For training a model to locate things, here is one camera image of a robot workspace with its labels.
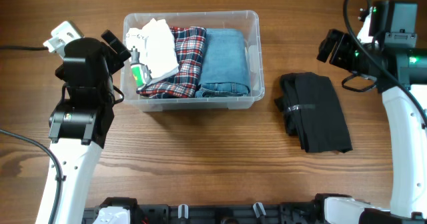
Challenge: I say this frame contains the left camera cable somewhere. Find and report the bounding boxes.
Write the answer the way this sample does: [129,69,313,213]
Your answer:
[0,45,65,224]

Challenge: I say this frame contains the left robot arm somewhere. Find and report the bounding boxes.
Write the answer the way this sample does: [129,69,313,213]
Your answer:
[36,30,131,223]

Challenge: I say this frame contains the black garment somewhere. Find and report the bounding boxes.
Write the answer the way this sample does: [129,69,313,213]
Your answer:
[275,72,353,153]

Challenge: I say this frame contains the right camera cable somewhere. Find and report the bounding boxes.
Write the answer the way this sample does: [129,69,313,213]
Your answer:
[342,0,427,128]

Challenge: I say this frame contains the blue denim jeans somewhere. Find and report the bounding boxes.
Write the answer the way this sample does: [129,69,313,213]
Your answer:
[195,28,251,98]

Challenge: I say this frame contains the clear plastic storage container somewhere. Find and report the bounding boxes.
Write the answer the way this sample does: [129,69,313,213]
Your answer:
[120,10,265,112]

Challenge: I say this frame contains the white printed t-shirt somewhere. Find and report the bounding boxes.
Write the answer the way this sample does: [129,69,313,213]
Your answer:
[125,19,179,92]

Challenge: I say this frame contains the camera cable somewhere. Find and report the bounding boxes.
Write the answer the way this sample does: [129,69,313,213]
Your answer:
[0,45,65,224]
[342,0,427,128]

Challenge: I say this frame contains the red navy plaid cloth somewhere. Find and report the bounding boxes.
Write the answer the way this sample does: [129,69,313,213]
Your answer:
[136,27,207,99]

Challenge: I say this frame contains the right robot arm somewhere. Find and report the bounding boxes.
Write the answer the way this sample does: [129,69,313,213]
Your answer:
[317,1,426,223]

